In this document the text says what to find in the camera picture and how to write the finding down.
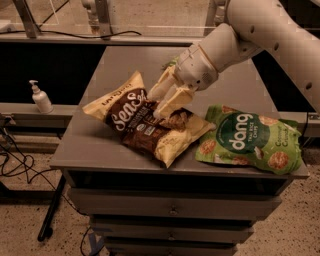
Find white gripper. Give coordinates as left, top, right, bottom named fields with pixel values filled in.
left=148, top=45, right=218, bottom=119

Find brown sea salt chip bag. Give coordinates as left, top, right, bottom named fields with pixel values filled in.
left=83, top=71, right=213, bottom=167

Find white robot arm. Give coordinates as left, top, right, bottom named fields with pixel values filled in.
left=148, top=0, right=320, bottom=119

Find small green chip bag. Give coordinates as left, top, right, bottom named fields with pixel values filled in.
left=162, top=56, right=179, bottom=70

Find green dang rice chip bag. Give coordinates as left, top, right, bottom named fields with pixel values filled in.
left=195, top=105, right=302, bottom=175

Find white pump dispenser bottle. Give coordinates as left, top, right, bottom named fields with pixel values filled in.
left=29, top=80, right=53, bottom=114

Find black stand leg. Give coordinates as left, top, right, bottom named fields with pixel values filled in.
left=37, top=177, right=66, bottom=242

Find metal railing frame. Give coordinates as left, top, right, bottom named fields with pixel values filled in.
left=0, top=0, right=234, bottom=48

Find black cable on ledge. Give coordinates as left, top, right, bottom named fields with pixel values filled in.
left=0, top=29, right=143, bottom=40

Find black cables on floor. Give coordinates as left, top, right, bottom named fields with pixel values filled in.
left=0, top=126, right=111, bottom=256

